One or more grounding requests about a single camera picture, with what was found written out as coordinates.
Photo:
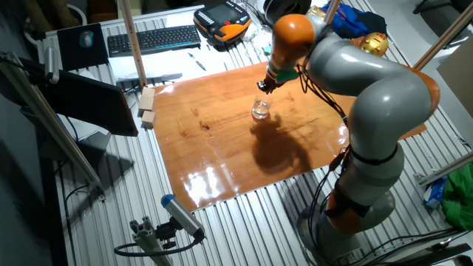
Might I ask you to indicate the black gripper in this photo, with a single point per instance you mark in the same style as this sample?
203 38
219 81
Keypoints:
274 83

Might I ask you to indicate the clear glass stirring rod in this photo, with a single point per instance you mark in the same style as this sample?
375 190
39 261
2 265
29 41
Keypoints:
262 100

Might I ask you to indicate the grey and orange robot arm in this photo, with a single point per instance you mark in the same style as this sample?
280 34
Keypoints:
384 103

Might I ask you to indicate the glass beaker with water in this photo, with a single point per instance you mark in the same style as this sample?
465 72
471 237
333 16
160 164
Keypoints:
260 111

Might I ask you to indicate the small teal object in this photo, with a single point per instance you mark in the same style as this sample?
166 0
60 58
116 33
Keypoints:
267 50

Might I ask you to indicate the white tissue wad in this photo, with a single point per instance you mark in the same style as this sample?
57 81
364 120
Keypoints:
256 37

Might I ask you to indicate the dark ballpoint pen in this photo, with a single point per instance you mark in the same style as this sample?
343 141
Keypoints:
196 62

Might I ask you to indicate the black round device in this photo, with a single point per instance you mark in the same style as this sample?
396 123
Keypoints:
292 7

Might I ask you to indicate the black orange teach pendant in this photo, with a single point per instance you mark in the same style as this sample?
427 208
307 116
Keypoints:
221 14

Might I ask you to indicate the glossy wooden board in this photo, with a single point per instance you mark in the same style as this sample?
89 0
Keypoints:
207 155

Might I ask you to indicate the gold foil bag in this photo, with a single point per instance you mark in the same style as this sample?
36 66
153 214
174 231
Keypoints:
316 12

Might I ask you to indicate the white paper sheet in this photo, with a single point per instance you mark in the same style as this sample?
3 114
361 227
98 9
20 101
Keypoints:
162 64

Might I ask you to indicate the blue cloth bag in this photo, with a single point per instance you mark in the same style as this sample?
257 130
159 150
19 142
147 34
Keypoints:
354 22

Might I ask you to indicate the gold piggy bank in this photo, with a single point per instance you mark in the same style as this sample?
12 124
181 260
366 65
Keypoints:
375 43

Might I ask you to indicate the light wooden block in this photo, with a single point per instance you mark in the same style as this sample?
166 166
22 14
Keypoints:
148 119
147 99

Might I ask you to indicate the black computer keyboard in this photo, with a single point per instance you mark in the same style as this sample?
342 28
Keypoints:
155 38

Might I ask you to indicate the black flat monitor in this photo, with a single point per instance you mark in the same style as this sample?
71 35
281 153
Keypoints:
92 103

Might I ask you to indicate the grey computer mouse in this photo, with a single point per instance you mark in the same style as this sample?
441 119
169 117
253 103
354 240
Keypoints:
86 38

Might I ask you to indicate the short aluminium profile stand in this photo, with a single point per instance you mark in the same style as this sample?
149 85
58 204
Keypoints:
148 240

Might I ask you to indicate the brown cardboard sheet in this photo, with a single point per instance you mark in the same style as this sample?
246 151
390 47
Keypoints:
458 74

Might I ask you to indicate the white round bin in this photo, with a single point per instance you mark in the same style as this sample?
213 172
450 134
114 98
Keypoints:
84 14

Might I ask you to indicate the black mouse pad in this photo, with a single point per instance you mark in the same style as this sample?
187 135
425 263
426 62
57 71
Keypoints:
70 55

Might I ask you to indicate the blue tissue pack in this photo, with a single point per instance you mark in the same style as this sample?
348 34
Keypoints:
436 192

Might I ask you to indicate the green cloth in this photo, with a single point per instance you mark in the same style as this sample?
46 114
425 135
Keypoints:
460 199

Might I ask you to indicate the metal spoon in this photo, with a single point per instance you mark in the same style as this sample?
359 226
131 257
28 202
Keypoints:
439 244

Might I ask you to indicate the black flat plate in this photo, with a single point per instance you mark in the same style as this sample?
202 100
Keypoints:
436 256

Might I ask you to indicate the silver camera with blue cap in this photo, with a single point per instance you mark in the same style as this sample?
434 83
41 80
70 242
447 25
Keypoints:
181 214

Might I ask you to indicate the black camera bracket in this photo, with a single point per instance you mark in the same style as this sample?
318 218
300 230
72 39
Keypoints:
166 231

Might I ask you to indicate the aluminium frame bar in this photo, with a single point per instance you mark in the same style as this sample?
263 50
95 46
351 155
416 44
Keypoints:
447 168

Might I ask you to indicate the long aluminium frame beam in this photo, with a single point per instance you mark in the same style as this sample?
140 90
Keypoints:
48 122

